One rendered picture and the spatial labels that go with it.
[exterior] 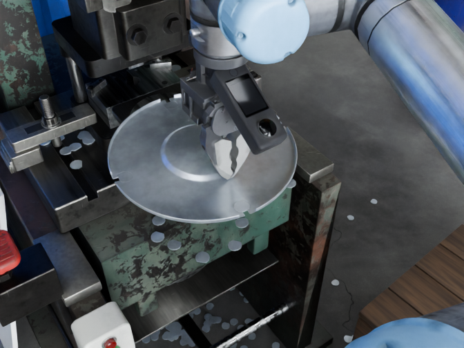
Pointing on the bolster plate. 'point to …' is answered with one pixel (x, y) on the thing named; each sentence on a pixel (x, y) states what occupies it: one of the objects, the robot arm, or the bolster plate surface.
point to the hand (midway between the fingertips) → (232, 174)
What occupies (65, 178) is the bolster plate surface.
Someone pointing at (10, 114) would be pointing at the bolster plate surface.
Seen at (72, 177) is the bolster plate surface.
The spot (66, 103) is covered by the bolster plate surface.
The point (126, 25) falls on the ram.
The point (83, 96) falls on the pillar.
